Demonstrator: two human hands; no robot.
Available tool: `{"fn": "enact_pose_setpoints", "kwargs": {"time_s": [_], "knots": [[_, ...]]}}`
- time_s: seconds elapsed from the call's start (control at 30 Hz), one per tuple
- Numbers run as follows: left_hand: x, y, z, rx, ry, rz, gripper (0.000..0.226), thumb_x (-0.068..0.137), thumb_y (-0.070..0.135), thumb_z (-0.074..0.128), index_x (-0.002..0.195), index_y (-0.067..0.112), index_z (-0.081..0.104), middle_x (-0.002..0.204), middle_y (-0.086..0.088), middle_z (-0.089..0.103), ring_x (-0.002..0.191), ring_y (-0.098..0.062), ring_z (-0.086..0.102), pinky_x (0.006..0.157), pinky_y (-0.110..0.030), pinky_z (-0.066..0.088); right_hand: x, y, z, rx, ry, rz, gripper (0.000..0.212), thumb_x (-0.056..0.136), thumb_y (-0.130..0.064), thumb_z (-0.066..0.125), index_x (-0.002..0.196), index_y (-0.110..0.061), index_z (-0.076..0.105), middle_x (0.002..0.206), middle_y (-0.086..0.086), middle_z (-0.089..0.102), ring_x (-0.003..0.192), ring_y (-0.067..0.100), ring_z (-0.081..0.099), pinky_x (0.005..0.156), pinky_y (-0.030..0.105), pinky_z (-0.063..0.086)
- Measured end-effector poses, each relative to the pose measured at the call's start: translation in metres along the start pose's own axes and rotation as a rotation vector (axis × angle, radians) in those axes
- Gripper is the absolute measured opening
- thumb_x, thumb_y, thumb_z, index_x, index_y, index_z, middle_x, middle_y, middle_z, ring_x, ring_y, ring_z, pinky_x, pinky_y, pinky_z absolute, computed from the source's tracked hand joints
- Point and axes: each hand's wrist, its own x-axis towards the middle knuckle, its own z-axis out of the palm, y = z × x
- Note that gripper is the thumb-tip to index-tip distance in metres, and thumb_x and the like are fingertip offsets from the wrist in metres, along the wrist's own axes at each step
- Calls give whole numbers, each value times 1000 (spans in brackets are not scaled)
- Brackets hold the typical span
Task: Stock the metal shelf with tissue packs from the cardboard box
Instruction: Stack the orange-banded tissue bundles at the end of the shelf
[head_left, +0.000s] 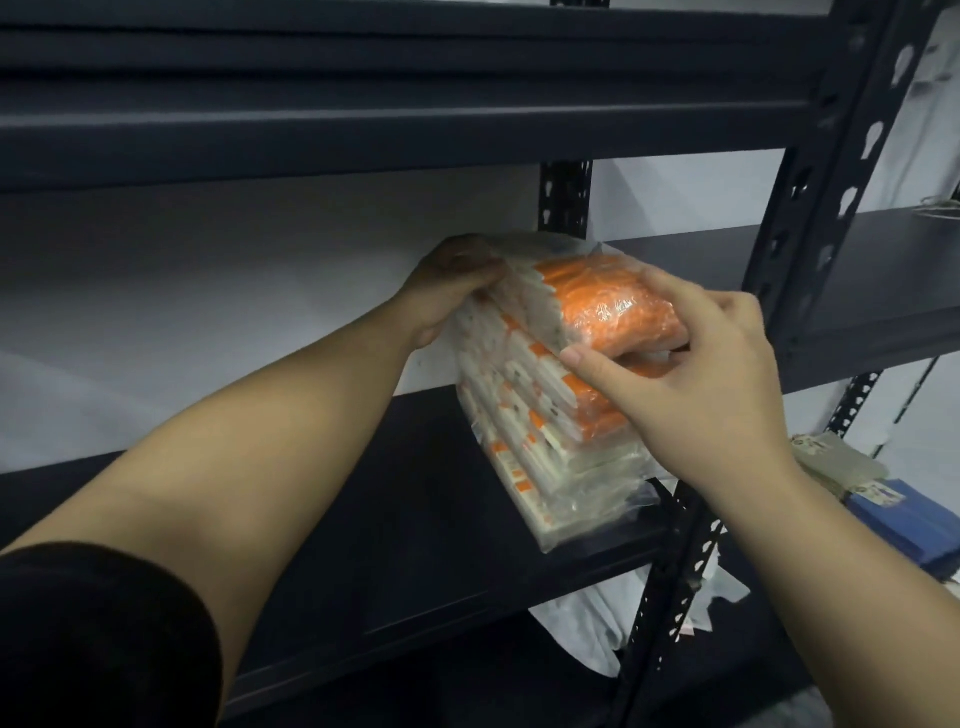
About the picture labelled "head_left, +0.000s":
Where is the person's left hand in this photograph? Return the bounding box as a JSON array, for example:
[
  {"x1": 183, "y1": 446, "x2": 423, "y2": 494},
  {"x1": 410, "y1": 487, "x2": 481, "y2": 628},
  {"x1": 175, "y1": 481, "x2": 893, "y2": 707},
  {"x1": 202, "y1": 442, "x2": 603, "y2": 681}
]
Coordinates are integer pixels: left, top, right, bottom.
[{"x1": 393, "y1": 233, "x2": 511, "y2": 350}]

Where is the person's right hand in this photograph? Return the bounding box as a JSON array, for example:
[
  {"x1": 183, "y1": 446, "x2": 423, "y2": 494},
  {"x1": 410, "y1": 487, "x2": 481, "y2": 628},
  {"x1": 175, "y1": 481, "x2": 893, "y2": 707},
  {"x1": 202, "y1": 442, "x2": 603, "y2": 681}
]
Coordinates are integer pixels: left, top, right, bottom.
[{"x1": 560, "y1": 266, "x2": 800, "y2": 500}]

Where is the person's left forearm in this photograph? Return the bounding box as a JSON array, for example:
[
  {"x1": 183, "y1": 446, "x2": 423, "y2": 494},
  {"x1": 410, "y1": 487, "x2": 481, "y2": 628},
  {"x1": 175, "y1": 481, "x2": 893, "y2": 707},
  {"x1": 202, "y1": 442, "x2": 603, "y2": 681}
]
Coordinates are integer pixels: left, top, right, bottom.
[{"x1": 0, "y1": 296, "x2": 421, "y2": 691}]

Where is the person's black sleeve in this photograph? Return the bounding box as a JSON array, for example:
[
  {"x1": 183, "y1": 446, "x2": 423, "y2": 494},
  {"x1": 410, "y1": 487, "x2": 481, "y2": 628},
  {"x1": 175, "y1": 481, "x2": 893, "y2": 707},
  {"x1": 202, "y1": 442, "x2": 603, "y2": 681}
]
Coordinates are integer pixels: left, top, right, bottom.
[{"x1": 0, "y1": 541, "x2": 225, "y2": 728}]

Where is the stack of beige folded packets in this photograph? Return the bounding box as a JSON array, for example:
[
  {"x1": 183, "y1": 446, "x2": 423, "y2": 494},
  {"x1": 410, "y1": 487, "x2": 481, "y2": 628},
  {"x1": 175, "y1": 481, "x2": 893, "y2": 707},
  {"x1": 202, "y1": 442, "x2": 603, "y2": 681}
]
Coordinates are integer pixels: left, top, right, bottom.
[{"x1": 791, "y1": 433, "x2": 890, "y2": 500}]

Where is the blue folded packet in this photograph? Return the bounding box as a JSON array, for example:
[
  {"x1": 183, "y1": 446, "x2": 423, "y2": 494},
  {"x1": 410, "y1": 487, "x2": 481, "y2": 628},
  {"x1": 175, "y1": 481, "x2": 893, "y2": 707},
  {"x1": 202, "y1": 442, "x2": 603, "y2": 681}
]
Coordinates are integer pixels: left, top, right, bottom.
[{"x1": 847, "y1": 479, "x2": 960, "y2": 579}]

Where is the white cloth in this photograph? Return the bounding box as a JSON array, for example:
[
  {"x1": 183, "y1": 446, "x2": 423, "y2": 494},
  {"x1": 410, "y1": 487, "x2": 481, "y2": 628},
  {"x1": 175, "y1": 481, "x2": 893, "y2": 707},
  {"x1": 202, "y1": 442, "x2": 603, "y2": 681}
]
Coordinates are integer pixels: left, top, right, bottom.
[{"x1": 528, "y1": 558, "x2": 751, "y2": 680}]

